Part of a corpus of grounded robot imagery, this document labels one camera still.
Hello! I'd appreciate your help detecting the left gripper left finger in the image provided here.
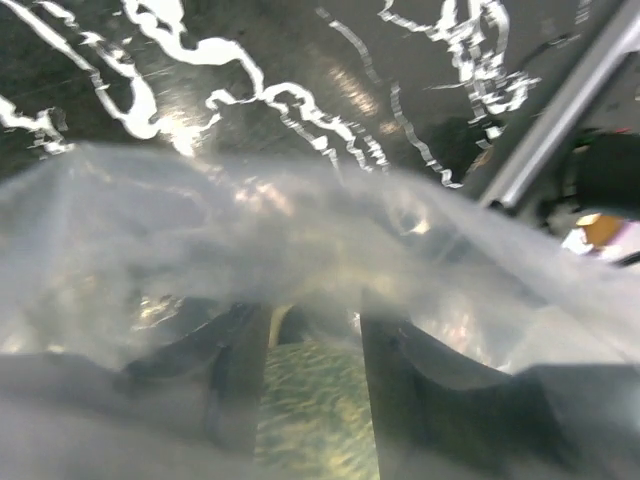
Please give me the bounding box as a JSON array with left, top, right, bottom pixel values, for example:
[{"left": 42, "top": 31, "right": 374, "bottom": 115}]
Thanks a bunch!
[{"left": 1, "top": 304, "right": 270, "bottom": 479}]

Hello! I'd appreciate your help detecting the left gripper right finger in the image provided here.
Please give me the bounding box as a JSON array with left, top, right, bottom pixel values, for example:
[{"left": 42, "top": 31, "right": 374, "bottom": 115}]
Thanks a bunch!
[{"left": 361, "top": 309, "right": 639, "bottom": 479}]

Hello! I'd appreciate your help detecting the green fake melon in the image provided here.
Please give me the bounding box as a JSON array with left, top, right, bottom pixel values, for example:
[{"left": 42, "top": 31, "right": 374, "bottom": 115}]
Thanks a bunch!
[{"left": 253, "top": 304, "right": 380, "bottom": 479}]

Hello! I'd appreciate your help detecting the clear zip top bag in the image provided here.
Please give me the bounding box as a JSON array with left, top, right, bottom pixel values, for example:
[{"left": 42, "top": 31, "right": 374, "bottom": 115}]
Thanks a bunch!
[{"left": 0, "top": 142, "right": 640, "bottom": 480}]

